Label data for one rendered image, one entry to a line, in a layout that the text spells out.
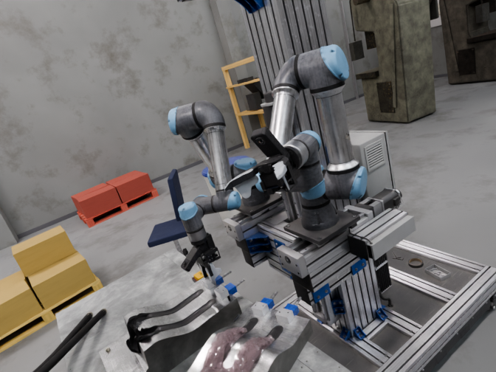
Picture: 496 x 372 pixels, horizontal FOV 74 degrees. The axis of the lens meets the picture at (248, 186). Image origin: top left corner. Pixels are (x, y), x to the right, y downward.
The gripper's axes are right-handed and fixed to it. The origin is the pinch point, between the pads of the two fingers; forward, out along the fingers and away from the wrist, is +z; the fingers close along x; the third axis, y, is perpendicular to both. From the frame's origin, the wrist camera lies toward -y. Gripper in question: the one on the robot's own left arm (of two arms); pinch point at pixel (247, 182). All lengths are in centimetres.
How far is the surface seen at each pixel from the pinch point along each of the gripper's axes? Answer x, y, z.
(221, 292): 50, 48, -20
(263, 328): 30, 57, -13
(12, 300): 322, 65, -18
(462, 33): -14, 36, -895
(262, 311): 32, 54, -19
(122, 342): 81, 49, 9
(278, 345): 20, 57, -7
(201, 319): 53, 51, -8
